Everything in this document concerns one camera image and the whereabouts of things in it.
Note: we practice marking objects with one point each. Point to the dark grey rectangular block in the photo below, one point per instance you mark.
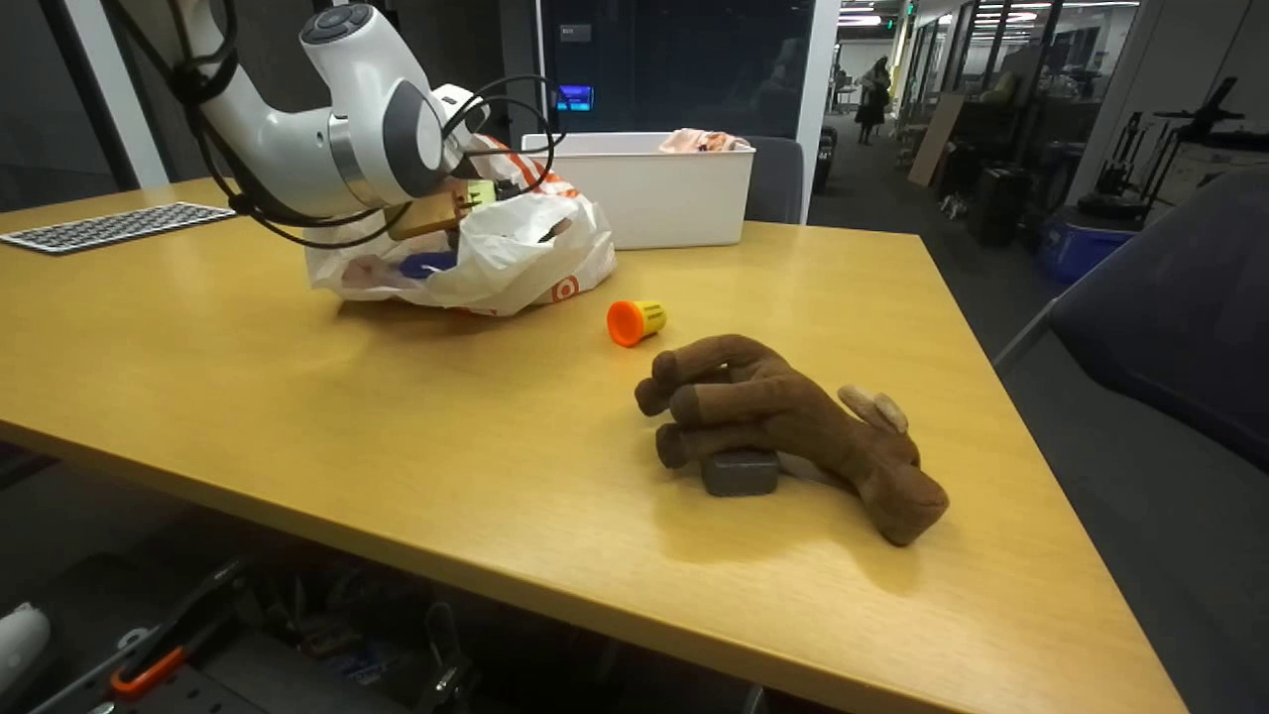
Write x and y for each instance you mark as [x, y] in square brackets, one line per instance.
[738, 472]

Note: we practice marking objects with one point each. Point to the white plastic bag orange print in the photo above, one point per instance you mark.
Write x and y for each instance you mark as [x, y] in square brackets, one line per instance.
[516, 258]

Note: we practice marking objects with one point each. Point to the brown plush moose toy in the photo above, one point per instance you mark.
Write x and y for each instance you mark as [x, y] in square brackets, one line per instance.
[793, 416]

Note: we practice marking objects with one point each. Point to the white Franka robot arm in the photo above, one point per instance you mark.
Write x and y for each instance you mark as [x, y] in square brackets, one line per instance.
[341, 124]

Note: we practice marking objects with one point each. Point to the white plastic storage bin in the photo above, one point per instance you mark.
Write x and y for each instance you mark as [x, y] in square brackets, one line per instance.
[677, 200]

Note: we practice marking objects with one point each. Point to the orange patterned packet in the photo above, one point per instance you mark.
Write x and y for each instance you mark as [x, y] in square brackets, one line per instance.
[696, 140]

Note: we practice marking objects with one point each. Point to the grey office chair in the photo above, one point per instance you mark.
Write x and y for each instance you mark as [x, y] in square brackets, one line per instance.
[1176, 332]
[778, 180]

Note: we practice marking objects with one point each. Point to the blue plastic object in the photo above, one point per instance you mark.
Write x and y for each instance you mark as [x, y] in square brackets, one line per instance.
[426, 268]

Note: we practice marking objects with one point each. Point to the glowing blue monitor screen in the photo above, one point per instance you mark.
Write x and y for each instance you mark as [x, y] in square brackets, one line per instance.
[577, 96]

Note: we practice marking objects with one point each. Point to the leaning beige board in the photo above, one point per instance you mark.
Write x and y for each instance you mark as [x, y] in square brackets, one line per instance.
[936, 140]

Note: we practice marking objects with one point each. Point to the blue recycling bin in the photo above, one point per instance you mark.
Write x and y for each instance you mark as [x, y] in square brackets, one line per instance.
[1087, 246]

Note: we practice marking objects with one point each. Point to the grey computer keyboard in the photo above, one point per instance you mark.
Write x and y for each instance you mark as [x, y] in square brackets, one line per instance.
[111, 229]

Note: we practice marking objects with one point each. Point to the black tripod stand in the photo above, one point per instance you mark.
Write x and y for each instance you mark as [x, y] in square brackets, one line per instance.
[1162, 140]

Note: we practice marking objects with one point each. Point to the white rounded plastic object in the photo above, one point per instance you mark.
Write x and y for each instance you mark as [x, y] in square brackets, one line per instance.
[19, 645]

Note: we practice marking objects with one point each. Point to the tan wrist mount plate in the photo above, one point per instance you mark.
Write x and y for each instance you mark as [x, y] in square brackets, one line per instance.
[426, 219]

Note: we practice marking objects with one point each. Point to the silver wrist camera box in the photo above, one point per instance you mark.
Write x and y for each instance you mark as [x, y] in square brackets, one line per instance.
[460, 111]

